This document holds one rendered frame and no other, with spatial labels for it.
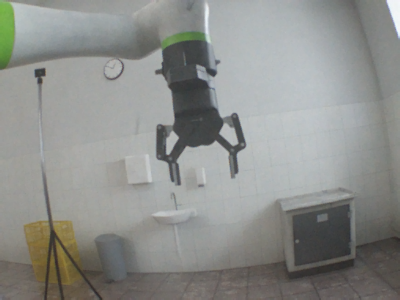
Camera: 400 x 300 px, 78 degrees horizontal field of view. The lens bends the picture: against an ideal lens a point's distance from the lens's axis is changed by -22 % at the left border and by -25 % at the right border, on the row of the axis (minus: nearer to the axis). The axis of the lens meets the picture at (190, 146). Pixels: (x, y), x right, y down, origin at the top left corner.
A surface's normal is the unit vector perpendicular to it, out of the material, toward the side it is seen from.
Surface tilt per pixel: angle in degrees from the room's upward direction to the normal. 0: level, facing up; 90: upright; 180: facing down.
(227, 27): 90
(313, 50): 90
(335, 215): 90
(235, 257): 90
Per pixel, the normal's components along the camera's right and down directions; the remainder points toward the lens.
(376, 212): -0.19, -0.05
